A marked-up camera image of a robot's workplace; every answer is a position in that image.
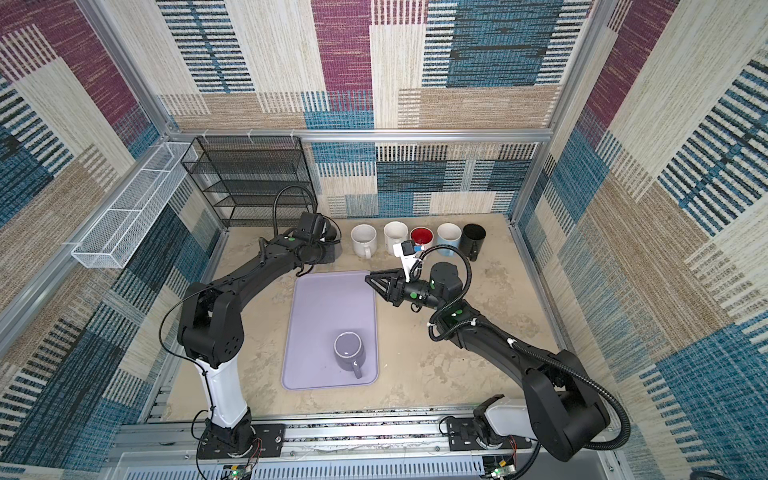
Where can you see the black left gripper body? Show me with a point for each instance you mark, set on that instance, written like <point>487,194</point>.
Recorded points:
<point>316,250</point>

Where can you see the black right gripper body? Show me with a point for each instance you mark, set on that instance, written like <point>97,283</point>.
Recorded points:
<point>417,291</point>

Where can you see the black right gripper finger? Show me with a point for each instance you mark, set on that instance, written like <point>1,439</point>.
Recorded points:
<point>388,288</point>
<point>389,275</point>

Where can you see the white patterned mug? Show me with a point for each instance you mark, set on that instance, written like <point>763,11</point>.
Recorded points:
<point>395,232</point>

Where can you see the white ceramic mug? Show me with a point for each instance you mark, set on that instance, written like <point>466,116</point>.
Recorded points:
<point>422,237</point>

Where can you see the cream speckled mug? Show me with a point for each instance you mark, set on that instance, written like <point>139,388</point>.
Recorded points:
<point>364,239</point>

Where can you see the light blue mug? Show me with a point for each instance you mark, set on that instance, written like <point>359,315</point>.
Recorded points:
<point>449,234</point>

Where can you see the black ceramic mug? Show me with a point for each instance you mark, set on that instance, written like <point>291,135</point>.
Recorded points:
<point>471,240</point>

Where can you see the purple ceramic mug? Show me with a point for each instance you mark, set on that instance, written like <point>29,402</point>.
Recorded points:
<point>349,352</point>

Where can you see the grey ceramic mug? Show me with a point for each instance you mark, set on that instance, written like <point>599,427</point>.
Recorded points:
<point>333,251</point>

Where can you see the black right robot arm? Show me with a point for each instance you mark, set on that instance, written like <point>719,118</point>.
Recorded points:
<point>566,409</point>

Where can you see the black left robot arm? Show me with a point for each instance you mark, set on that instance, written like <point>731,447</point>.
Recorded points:
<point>211,330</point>

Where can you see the lavender plastic tray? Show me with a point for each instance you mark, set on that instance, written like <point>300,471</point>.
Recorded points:
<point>325,305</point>

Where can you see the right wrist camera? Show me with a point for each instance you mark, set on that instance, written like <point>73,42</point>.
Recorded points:
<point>409,254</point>

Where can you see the black wire mesh shelf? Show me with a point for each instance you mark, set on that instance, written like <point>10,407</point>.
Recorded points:
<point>252,181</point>

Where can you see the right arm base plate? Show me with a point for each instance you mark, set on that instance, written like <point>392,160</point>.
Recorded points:
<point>465,434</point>

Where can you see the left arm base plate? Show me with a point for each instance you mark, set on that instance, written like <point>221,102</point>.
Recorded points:
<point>264,441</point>

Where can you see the white wire mesh basket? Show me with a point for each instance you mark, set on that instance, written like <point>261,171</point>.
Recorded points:
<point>119,231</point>

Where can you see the aluminium front rail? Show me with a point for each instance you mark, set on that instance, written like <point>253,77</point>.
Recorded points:
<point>402,443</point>

